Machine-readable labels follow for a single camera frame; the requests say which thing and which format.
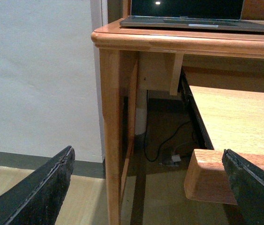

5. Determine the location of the wooden keyboard tray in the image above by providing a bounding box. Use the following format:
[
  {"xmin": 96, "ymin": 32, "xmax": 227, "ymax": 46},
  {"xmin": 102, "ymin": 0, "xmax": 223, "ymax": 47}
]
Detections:
[{"xmin": 183, "ymin": 67, "xmax": 264, "ymax": 204}]

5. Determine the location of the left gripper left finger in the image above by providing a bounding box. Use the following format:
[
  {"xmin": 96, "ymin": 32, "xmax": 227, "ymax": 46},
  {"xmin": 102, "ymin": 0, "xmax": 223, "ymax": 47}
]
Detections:
[{"xmin": 0, "ymin": 146, "xmax": 75, "ymax": 225}]

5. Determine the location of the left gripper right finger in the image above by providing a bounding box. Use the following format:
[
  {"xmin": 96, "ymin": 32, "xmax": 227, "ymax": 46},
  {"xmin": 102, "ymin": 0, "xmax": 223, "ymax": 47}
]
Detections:
[{"xmin": 222, "ymin": 149, "xmax": 264, "ymax": 225}]

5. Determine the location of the wooden desk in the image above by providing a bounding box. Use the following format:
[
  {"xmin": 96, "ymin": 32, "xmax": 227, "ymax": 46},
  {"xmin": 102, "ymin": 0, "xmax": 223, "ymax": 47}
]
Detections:
[{"xmin": 91, "ymin": 0, "xmax": 264, "ymax": 225}]

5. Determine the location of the black floor cable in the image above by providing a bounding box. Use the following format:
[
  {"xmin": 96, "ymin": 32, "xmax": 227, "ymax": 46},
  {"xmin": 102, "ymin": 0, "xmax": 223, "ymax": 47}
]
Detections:
[{"xmin": 144, "ymin": 90, "xmax": 192, "ymax": 162}]

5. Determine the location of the white pipe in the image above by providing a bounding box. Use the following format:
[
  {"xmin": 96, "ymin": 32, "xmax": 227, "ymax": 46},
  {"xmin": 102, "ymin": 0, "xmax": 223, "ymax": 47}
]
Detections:
[{"xmin": 135, "ymin": 90, "xmax": 147, "ymax": 135}]

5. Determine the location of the grey laptop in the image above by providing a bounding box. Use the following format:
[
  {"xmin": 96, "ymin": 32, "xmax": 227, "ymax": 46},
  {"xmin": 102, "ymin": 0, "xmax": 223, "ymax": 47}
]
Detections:
[{"xmin": 120, "ymin": 0, "xmax": 264, "ymax": 33}]

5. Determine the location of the white power adapter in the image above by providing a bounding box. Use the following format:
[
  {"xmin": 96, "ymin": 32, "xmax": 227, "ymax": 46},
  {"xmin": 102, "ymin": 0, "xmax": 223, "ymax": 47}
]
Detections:
[{"xmin": 171, "ymin": 154, "xmax": 181, "ymax": 163}]

